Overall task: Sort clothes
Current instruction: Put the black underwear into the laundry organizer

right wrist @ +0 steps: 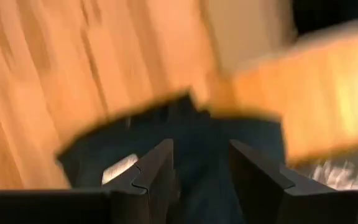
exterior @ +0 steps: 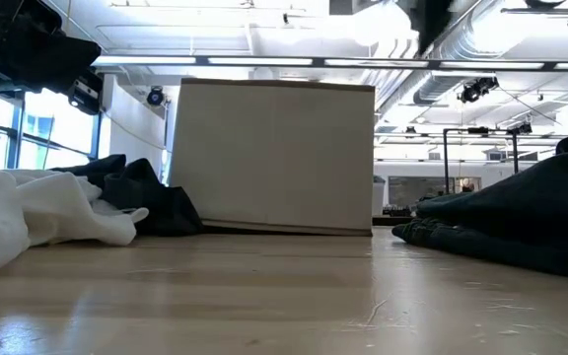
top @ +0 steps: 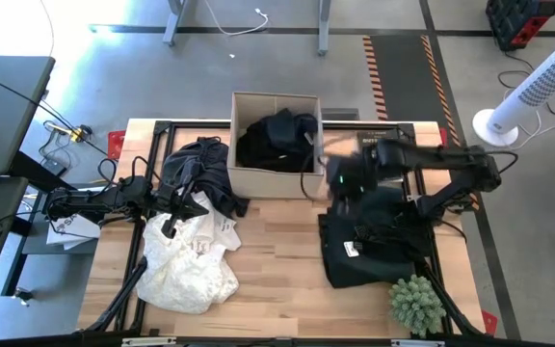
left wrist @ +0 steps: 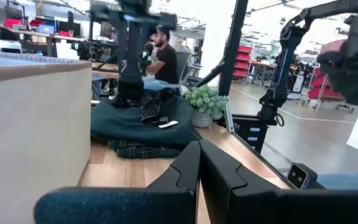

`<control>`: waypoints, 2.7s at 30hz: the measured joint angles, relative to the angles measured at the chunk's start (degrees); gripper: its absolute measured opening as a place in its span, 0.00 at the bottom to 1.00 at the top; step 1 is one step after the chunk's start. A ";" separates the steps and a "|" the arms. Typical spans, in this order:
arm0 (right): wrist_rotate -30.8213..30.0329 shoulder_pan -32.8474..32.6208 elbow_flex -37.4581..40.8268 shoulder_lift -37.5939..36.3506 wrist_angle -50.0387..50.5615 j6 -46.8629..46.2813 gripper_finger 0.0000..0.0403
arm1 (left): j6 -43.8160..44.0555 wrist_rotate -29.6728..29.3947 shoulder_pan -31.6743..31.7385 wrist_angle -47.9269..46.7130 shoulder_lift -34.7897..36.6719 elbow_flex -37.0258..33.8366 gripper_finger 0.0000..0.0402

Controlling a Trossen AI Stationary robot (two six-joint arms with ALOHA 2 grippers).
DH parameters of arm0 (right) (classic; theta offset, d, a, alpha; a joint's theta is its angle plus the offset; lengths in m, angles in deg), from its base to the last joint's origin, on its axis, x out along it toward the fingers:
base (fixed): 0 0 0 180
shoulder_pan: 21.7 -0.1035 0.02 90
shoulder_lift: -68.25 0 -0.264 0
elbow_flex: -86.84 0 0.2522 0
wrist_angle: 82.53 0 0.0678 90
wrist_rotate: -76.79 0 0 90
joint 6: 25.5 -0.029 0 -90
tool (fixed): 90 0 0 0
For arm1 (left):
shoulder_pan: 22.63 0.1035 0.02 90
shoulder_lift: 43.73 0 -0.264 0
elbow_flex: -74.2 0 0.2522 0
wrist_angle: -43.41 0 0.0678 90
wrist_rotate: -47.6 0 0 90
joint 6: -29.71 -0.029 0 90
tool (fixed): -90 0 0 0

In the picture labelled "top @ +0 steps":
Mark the grey floor plate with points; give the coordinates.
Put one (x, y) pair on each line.
(340, 114)

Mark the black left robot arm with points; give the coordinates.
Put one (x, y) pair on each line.
(89, 197)

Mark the black paperback book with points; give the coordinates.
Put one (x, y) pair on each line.
(378, 134)

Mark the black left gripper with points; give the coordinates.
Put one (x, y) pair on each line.
(176, 193)

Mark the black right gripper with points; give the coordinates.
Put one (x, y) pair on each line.
(352, 173)

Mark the black caster foot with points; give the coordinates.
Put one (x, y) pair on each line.
(23, 296)

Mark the white printed paper bag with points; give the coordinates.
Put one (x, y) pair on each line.
(72, 233)

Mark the cardboard box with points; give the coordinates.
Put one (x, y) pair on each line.
(272, 185)

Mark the black hazard-striped floor mat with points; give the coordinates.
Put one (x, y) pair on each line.
(403, 72)

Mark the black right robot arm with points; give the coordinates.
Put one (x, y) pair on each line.
(427, 156)

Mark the red table clamp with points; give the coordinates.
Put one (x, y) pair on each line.
(489, 322)
(116, 143)

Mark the black garment with white label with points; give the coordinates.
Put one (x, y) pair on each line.
(354, 270)

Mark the black aluminium table frame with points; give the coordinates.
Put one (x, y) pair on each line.
(162, 127)

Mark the small green artificial plant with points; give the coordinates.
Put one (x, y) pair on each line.
(417, 303)

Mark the white lace garment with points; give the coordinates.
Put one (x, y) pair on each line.
(181, 279)

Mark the white tower fan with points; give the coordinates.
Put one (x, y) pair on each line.
(533, 87)

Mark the dark navy garment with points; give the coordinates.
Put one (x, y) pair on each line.
(212, 168)

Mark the grey desk leg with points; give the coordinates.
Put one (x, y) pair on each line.
(324, 26)
(174, 24)

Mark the black frame rail with brackets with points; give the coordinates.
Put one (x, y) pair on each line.
(258, 343)

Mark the black and red crate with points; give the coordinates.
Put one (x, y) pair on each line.
(518, 21)

